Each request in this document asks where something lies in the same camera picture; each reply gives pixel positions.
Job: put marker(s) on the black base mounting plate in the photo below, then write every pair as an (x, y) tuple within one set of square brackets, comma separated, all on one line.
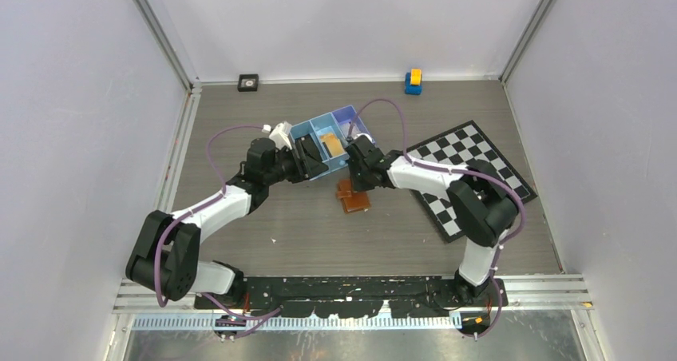
[(352, 297)]

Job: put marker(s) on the small black square object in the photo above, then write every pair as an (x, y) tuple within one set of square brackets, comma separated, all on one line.
[(248, 82)]

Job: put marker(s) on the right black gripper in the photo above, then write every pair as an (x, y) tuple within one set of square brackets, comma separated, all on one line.
[(357, 185)]

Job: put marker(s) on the white item in box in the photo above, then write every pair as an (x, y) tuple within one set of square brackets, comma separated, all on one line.
[(348, 130)]

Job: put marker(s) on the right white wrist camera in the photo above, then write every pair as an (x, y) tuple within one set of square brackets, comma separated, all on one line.
[(359, 135)]

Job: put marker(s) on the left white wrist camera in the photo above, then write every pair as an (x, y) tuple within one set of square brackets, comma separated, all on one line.
[(280, 134)]

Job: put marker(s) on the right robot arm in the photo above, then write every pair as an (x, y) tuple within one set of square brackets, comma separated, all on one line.
[(486, 209)]

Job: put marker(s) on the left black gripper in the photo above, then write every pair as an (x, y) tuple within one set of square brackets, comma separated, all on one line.
[(299, 174)]

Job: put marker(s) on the blue yellow toy block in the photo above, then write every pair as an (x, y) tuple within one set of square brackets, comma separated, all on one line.
[(413, 82)]

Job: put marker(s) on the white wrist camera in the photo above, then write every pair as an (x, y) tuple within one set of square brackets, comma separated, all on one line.
[(359, 135), (280, 134)]

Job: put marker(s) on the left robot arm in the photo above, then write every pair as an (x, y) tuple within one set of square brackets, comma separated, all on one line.
[(166, 255)]

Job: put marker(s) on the blue three-compartment organizer box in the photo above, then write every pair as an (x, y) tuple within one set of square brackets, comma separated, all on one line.
[(329, 123)]

